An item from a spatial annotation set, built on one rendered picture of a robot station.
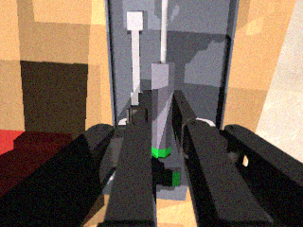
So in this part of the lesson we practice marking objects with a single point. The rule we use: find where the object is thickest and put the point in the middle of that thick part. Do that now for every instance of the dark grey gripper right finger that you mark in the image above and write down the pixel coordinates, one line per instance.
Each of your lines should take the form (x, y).
(219, 185)

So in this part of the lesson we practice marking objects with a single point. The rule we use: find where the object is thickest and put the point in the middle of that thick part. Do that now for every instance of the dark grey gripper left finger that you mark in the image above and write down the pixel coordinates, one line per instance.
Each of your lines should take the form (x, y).
(61, 192)

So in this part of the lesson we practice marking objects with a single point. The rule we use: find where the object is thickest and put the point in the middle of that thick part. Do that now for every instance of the grey screwdriver with green band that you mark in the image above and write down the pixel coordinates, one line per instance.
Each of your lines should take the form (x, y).
(162, 87)

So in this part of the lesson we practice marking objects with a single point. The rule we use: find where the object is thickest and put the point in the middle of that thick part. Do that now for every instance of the black flat panel on stand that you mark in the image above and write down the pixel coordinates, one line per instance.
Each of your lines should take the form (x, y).
(173, 193)

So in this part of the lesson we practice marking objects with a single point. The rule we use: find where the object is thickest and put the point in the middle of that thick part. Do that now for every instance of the red tool chest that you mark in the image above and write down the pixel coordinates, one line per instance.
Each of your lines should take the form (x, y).
(22, 152)

